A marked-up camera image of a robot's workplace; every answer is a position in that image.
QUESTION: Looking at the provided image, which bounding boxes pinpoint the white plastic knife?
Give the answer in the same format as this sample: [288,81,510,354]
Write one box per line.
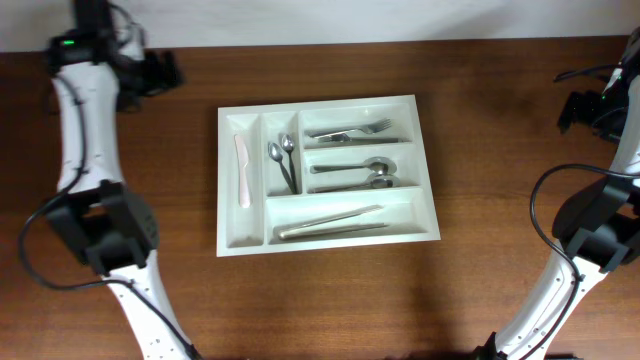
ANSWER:
[234,134,252,208]

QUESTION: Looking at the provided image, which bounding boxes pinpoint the small metal teaspoon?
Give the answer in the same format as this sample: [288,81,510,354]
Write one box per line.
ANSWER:
[281,133,299,194]
[267,142,296,194]

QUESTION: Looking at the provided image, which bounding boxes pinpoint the long metal fork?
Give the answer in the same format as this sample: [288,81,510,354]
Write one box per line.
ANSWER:
[318,133,403,144]

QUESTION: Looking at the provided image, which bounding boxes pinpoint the short metal fork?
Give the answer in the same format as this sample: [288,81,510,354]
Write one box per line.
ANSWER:
[304,118,393,142]

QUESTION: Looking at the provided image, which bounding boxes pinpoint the metal serving tongs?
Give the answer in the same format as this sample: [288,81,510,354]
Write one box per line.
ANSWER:
[274,205,386,241]

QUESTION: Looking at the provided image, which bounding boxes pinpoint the metal tablespoon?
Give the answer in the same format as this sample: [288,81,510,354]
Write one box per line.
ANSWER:
[309,174,401,194]
[310,157,397,175]

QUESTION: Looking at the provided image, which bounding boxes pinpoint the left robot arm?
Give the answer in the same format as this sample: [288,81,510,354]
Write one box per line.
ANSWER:
[41,1,200,359]

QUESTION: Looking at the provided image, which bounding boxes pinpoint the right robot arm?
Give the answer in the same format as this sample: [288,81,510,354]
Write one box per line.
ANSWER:
[471,31,639,359]

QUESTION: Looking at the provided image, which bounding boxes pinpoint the white plastic cutlery tray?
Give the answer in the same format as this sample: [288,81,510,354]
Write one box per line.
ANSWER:
[217,95,440,257]

